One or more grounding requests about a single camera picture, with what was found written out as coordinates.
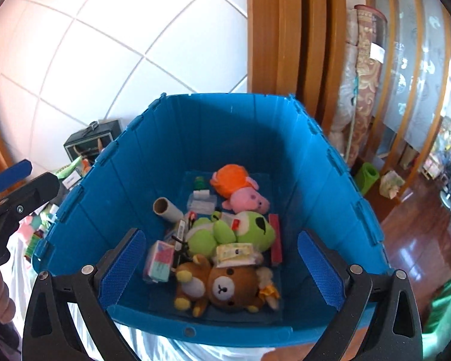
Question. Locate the green frog plush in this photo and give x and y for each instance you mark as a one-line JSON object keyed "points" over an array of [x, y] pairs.
{"points": [[233, 233]]}

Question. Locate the yellow white packet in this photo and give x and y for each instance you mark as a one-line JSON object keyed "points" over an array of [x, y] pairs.
{"points": [[235, 254]]}

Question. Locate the red narrow box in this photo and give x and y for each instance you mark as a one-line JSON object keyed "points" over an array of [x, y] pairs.
{"points": [[276, 238]]}

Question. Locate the green cloth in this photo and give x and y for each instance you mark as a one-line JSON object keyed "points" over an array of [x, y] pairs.
{"points": [[447, 308]]}

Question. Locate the cardboard tube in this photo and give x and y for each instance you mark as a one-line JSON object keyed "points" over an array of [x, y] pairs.
{"points": [[167, 210]]}

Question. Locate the small green bottle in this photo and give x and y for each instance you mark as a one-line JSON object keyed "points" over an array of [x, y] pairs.
{"points": [[199, 183]]}

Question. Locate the white red small box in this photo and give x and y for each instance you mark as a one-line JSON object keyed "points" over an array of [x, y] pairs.
{"points": [[184, 225]]}

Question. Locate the pink pig plush orange body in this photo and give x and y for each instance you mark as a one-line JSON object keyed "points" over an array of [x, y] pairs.
{"points": [[240, 188]]}

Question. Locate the person's left forearm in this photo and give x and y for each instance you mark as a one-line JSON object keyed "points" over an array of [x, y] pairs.
{"points": [[0, 342]]}

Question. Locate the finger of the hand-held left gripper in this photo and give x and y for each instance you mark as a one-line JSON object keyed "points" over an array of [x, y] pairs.
{"points": [[13, 173], [30, 195]]}

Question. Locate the cloth-covered desktop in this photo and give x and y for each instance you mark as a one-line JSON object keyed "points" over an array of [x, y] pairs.
{"points": [[97, 338]]}

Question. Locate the brown bear plush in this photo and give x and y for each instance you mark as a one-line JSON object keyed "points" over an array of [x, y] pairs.
{"points": [[225, 285]]}

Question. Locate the green cup on floor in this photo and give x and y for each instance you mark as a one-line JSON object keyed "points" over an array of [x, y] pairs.
{"points": [[367, 176]]}

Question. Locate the wooden door frame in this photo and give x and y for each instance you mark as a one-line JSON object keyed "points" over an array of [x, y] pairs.
{"points": [[293, 37]]}

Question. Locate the blue plastic storage bin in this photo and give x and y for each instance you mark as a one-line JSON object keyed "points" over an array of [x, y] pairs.
{"points": [[248, 135]]}

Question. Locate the teal pink tissue packet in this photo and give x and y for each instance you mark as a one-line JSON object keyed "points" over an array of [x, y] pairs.
{"points": [[159, 261]]}

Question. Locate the pile of toys and packets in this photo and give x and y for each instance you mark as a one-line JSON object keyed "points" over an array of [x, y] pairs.
{"points": [[56, 210]]}

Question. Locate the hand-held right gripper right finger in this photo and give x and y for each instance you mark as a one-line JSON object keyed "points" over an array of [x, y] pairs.
{"points": [[317, 270]]}

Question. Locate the frosted glass sliding door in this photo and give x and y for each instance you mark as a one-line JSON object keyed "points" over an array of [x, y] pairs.
{"points": [[413, 64]]}

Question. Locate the black gift box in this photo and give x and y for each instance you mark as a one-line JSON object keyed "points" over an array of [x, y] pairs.
{"points": [[94, 139]]}

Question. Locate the person's left hand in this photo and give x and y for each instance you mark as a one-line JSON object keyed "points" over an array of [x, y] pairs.
{"points": [[0, 297]]}

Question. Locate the rolled patterned carpet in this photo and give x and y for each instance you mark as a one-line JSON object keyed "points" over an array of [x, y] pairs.
{"points": [[360, 82]]}

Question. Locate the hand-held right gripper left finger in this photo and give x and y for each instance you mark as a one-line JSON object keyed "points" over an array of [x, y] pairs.
{"points": [[122, 270]]}

